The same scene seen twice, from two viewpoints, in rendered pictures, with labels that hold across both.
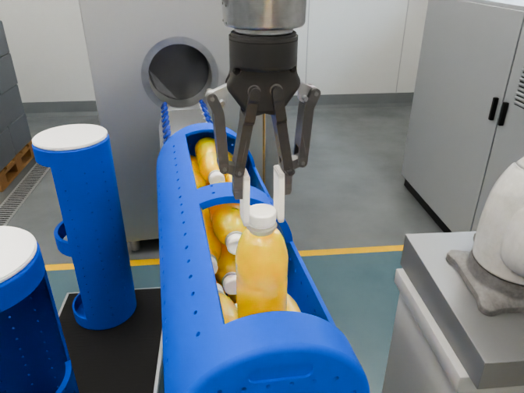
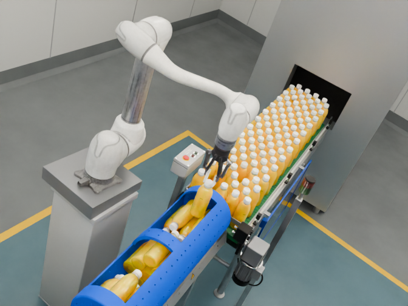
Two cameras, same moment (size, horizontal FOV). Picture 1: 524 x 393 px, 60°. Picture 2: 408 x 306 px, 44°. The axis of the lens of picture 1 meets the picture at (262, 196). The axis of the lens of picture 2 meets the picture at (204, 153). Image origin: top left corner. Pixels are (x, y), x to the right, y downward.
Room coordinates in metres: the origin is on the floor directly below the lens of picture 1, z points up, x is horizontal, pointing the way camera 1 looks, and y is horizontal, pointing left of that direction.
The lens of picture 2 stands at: (2.12, 0.85, 2.87)
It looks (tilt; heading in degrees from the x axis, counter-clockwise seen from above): 37 degrees down; 210
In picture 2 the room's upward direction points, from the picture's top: 20 degrees clockwise
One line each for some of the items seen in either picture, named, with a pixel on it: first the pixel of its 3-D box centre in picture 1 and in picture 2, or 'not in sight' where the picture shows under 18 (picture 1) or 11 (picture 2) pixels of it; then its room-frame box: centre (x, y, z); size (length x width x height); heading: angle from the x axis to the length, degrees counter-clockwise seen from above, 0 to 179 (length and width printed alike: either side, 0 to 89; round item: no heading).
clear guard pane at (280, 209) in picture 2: not in sight; (276, 214); (-0.36, 0.09, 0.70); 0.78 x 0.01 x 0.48; 12
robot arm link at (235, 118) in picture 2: not in sight; (234, 119); (0.50, -0.01, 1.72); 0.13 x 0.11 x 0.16; 15
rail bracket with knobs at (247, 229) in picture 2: not in sight; (241, 233); (0.23, 0.15, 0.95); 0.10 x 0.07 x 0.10; 102
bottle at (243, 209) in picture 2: not in sight; (241, 213); (0.17, 0.07, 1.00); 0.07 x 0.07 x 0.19
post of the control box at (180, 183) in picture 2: not in sight; (166, 223); (0.18, -0.36, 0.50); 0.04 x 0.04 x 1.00; 12
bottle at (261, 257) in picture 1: (261, 281); (202, 198); (0.52, 0.00, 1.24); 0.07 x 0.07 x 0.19
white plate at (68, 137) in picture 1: (70, 136); not in sight; (1.69, 0.75, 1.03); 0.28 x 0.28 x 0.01
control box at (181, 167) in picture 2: not in sight; (187, 160); (0.18, -0.36, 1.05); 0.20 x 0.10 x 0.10; 12
